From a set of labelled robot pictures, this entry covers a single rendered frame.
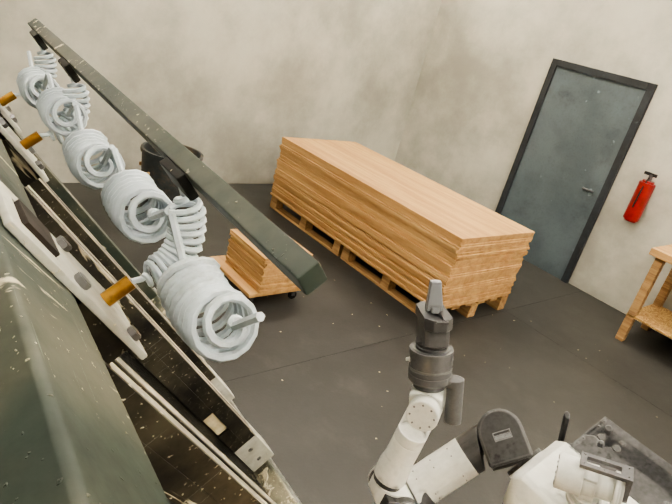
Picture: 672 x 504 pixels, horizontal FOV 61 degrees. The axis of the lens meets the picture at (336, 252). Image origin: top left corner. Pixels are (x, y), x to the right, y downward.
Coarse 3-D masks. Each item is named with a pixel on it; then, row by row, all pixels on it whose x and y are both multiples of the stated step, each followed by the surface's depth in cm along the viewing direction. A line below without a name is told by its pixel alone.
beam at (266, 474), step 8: (160, 304) 216; (264, 464) 156; (256, 472) 155; (264, 472) 154; (272, 472) 154; (264, 480) 153; (272, 480) 152; (280, 480) 152; (264, 488) 151; (272, 488) 151; (280, 488) 150; (272, 496) 149; (280, 496) 148; (288, 496) 148
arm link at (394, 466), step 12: (396, 444) 118; (384, 456) 121; (396, 456) 118; (408, 456) 117; (384, 468) 120; (396, 468) 119; (408, 468) 119; (372, 480) 124; (384, 480) 120; (396, 480) 119; (372, 492) 123; (384, 492) 121; (396, 492) 121; (408, 492) 123
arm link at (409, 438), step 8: (400, 424) 120; (408, 424) 121; (400, 432) 117; (408, 432) 118; (416, 432) 119; (424, 432) 120; (400, 440) 117; (408, 440) 116; (416, 440) 117; (424, 440) 118; (408, 448) 117; (416, 448) 117
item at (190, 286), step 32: (32, 64) 110; (64, 96) 89; (64, 128) 93; (160, 128) 61; (96, 160) 83; (192, 160) 54; (128, 192) 60; (160, 192) 62; (224, 192) 49; (128, 224) 65; (160, 224) 61; (256, 224) 44; (288, 256) 40; (160, 288) 52; (192, 288) 49; (224, 288) 48; (192, 320) 46; (224, 320) 53; (256, 320) 42; (224, 352) 49
